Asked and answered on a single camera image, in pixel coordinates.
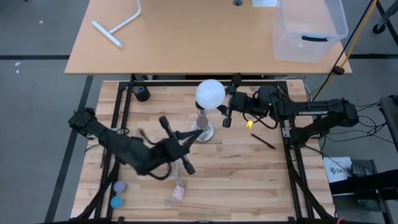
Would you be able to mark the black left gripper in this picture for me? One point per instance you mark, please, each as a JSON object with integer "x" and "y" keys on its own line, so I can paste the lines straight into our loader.
{"x": 169, "y": 151}

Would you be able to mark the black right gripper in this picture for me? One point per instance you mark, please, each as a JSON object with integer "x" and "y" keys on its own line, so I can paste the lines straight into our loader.
{"x": 239, "y": 102}

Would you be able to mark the white globe lightbulb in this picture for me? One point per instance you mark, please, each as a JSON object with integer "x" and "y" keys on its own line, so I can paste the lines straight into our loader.
{"x": 210, "y": 94}

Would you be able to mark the silver table lamp base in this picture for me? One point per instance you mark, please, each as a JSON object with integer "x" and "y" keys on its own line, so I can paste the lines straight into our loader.
{"x": 202, "y": 126}

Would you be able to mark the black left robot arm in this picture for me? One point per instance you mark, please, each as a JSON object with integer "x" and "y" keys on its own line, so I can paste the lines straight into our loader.
{"x": 124, "y": 149}

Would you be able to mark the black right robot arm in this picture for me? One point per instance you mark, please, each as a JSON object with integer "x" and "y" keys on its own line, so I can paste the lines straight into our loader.
{"x": 311, "y": 113}

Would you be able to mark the black pen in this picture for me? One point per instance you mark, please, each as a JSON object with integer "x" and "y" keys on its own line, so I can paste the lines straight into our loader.
{"x": 262, "y": 141}

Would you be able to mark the black cylinder cup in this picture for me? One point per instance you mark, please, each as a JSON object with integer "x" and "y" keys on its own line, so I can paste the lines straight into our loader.
{"x": 142, "y": 95}

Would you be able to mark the light wooden desk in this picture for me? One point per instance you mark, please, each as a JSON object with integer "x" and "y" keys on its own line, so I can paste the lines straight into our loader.
{"x": 186, "y": 46}

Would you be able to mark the purple round cap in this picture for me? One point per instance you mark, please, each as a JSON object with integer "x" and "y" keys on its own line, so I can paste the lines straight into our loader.
{"x": 119, "y": 186}

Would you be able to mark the blue round cap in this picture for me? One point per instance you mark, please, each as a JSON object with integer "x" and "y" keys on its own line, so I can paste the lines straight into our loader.
{"x": 117, "y": 202}

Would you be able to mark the round desk grommet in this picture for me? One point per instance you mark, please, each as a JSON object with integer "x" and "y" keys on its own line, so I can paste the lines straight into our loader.
{"x": 237, "y": 2}

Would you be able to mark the white label strip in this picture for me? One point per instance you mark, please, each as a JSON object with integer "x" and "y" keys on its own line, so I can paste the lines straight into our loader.
{"x": 264, "y": 2}

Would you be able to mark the clear plastic storage bin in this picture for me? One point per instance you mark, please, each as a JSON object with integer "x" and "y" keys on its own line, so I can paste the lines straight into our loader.
{"x": 311, "y": 18}

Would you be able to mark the white printed box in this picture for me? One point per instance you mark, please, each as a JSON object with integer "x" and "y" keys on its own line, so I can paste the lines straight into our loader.
{"x": 337, "y": 168}

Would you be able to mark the white T-base tube lamp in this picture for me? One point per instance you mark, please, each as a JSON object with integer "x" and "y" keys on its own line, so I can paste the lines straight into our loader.
{"x": 107, "y": 34}

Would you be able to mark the black metal beam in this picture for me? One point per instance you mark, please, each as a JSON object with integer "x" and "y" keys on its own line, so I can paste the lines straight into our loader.
{"x": 363, "y": 186}

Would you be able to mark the black caster stand leg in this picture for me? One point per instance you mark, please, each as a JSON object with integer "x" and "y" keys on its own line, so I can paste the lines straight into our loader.
{"x": 378, "y": 28}

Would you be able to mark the black aluminium table frame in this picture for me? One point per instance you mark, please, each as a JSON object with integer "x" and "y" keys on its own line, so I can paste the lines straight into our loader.
{"x": 289, "y": 165}

